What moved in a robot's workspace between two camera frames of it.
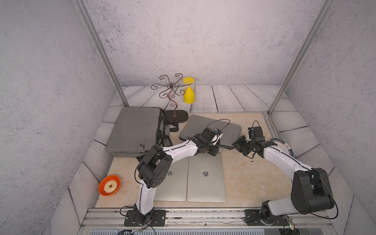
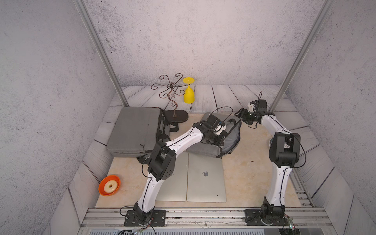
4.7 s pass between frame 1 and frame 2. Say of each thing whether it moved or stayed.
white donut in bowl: stayed
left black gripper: moved
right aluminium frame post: stayed
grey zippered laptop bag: stayed
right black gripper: moved
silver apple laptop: stayed
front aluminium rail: stayed
